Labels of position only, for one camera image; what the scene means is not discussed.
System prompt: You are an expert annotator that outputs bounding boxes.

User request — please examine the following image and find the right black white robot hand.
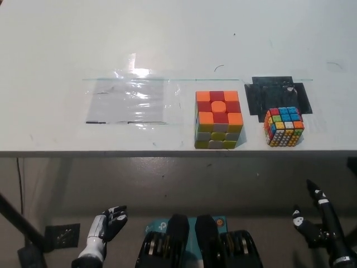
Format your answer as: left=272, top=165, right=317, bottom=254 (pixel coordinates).
left=291, top=178, right=351, bottom=262

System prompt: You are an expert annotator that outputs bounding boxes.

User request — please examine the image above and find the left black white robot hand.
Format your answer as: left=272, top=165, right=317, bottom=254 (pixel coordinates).
left=73, top=205, right=129, bottom=262

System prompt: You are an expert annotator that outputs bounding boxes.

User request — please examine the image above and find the small studded multicolour puzzle cube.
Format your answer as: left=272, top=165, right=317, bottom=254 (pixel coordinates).
left=263, top=106, right=305, bottom=148

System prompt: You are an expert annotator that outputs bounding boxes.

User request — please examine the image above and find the teal robot torso panel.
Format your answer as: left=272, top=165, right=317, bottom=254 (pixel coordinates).
left=143, top=215, right=227, bottom=268

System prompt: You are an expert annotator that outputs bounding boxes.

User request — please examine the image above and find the big orange red puzzle cube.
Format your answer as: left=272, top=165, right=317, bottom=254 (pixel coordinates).
left=194, top=90, right=245, bottom=150

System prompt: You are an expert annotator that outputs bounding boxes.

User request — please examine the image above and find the black stand pole with base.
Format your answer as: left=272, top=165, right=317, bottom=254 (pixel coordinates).
left=0, top=192, right=49, bottom=268

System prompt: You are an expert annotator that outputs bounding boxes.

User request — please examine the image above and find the clear shiny plastic sheet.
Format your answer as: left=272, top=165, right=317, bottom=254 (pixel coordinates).
left=83, top=52, right=184, bottom=130

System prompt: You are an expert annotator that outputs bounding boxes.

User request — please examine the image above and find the black tape patch on table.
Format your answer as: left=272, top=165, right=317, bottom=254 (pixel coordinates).
left=244, top=75, right=313, bottom=116

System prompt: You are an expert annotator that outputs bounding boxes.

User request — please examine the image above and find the thin black cable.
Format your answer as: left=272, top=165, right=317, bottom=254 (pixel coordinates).
left=16, top=157, right=24, bottom=214

